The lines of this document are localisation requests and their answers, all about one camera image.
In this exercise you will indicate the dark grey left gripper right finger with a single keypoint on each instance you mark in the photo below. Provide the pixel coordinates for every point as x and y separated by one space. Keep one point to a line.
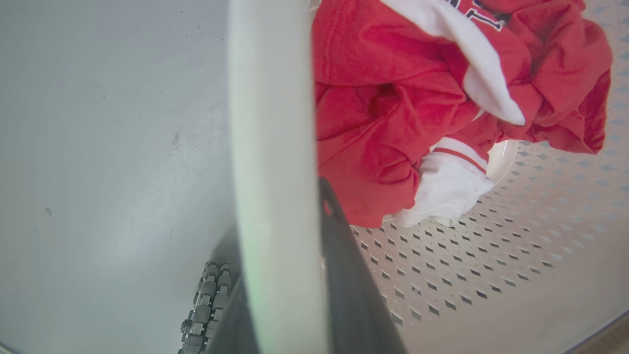
354 305

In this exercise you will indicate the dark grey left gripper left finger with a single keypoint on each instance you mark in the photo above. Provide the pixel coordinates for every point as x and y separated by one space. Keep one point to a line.
235 324

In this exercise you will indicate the perforated metal washer drum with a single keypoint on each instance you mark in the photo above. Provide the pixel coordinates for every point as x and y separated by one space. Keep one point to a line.
275 147

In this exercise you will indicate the grey robot base roller wheel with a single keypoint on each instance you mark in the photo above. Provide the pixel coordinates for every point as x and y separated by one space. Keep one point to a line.
205 305

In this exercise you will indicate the red garment with white sleeves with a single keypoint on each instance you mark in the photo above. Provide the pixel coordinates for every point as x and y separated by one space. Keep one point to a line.
373 98

